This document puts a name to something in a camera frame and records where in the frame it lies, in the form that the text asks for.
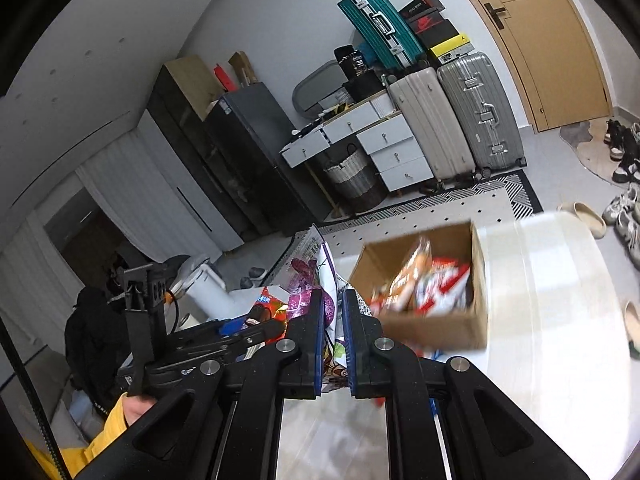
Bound irregular grey door mat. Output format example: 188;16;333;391
559;119;640;191

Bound grey suitcase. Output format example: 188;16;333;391
437;51;529;177

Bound woven laundry basket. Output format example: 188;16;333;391
322;142;387;212

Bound teal suitcase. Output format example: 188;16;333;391
337;0;426;72

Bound beige suitcase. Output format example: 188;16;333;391
382;66;476;184

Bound orange bread packet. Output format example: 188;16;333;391
385;237;434;307

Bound white floor appliance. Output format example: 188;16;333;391
177;255;262;322

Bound brown cardboard box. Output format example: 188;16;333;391
347;220;491;352

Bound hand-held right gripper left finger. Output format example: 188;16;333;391
75;287;326;480

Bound black shoe box red lid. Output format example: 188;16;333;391
398;0;446;16

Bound grey refrigerator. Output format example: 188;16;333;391
202;82;332;237

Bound white curtain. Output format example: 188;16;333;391
75;127;211;262

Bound oval mirror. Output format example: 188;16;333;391
292;60;347;117

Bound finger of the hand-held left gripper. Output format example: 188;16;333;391
172;316;252;347
169;320;288;367

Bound black cable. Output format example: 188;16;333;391
0;320;72;480

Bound wooden door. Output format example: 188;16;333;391
437;0;614;134

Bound black and white shoe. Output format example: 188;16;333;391
611;157;640;185

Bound pair of black shoes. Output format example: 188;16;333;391
602;117;640;161

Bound red and black shoe box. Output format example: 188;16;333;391
404;10;444;34

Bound red and white snack packet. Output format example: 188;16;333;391
415;257;474;312

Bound black bag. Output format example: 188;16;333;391
334;45;387;102

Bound grey sneaker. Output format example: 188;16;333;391
602;187;640;226
614;210;640;254

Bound yellow and black shoe box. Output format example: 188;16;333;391
427;32;474;62

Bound black cabinet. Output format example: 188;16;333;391
147;67;267;239

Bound small red object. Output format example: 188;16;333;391
212;62;236;89

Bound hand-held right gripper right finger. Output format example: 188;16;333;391
342;287;591;480

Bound white drawer unit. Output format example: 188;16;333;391
279;92;436;207

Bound beige slipper green sole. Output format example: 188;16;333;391
622;300;640;356

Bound purple candy bag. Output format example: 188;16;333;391
287;225;368;394

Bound black and white rug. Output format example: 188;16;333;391
320;169;545;242

